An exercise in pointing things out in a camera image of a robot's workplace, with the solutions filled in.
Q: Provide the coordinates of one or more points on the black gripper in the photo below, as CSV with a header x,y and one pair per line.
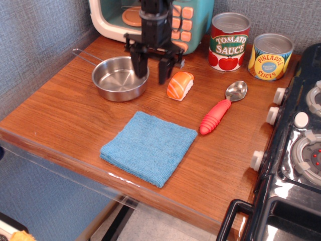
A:
x,y
154,42

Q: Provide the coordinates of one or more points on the silver pot with wire handle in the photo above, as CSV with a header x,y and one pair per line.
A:
x,y
115,77

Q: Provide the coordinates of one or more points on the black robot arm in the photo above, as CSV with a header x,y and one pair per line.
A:
x,y
156,8

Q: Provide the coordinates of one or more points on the orange plate inside microwave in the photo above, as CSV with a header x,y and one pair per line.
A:
x,y
131,16

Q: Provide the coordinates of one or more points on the toy microwave white and teal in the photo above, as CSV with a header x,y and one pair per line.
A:
x,y
191,21

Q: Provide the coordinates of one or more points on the toy salmon sushi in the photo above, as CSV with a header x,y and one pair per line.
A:
x,y
179,85

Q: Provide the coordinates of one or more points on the tomato sauce can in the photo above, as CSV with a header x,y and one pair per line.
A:
x,y
228,40

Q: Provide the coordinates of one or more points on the blue folded cloth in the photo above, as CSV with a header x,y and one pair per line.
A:
x,y
149,148

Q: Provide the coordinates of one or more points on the pineapple slices can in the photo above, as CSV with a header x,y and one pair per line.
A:
x,y
270,56

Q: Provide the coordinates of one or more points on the white stove knob upper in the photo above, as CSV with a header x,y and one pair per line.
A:
x,y
279,95

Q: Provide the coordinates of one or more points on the white stove knob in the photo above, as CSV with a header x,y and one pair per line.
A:
x,y
256,160
279,95
272,115

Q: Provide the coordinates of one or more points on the white stove knob middle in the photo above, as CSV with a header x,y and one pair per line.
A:
x,y
272,115

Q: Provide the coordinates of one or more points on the white stove knob lower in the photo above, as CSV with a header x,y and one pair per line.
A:
x,y
256,160

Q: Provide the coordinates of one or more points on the black toy stove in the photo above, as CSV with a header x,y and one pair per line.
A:
x,y
287,191

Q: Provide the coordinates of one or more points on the orange fuzzy object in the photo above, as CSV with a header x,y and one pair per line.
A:
x,y
21,236

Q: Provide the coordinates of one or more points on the spoon with red handle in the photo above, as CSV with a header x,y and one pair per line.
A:
x,y
235,92

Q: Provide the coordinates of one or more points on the black oven door handle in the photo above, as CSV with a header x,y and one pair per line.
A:
x,y
235,206

